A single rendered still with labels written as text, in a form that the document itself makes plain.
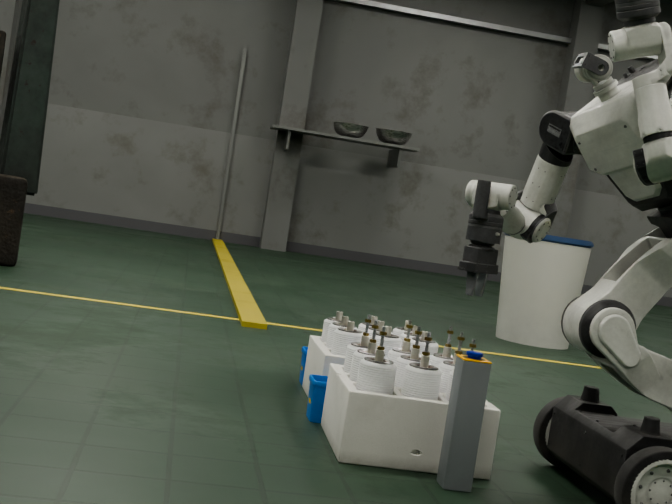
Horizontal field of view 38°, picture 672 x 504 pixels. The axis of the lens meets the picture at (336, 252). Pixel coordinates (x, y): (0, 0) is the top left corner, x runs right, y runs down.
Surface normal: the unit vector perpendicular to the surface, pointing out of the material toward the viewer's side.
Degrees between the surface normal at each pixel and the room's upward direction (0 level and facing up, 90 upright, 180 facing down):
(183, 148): 90
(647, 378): 107
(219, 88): 90
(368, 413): 90
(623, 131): 129
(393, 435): 90
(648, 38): 102
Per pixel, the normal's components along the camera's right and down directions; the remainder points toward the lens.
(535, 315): -0.23, 0.07
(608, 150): -0.72, 0.54
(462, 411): 0.13, 0.07
